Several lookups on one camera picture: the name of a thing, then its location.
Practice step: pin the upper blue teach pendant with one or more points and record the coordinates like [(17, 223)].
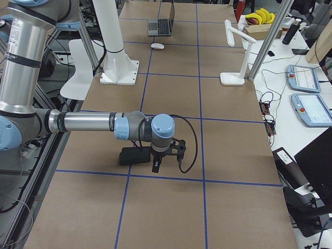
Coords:
[(302, 78)]

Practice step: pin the aluminium frame post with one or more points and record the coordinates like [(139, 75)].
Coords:
[(280, 15)]

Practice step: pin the white plastic chair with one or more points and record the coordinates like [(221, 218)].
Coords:
[(78, 85)]

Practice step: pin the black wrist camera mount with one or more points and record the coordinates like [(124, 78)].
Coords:
[(177, 148)]

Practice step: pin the white computer mouse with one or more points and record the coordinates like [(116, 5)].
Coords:
[(157, 46)]

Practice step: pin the yellow banana bunch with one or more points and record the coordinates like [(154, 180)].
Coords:
[(259, 17)]

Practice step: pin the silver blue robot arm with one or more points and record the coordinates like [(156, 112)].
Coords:
[(21, 122)]

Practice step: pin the black mouse pad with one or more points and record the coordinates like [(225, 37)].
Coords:
[(134, 155)]

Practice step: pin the lower blue teach pendant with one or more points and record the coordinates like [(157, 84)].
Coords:
[(311, 109)]

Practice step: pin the grey laptop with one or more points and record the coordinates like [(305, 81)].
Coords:
[(161, 27)]

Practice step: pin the white desk lamp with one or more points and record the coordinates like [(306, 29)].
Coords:
[(236, 74)]

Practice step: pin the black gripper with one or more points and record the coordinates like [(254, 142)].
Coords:
[(157, 154)]

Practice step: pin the blue teach pendant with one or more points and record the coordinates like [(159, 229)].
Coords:
[(311, 109), (302, 78)]

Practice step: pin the black water bottle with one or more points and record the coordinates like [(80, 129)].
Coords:
[(291, 31)]

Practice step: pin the black box with white label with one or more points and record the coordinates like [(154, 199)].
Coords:
[(289, 169)]

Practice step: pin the brown cardboard box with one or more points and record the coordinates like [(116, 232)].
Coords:
[(258, 32)]

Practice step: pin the black monitor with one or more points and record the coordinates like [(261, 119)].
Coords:
[(315, 163)]

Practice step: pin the white pedestal column base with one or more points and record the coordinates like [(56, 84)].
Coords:
[(118, 68)]

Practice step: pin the black smartphone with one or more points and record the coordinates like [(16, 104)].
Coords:
[(300, 51)]

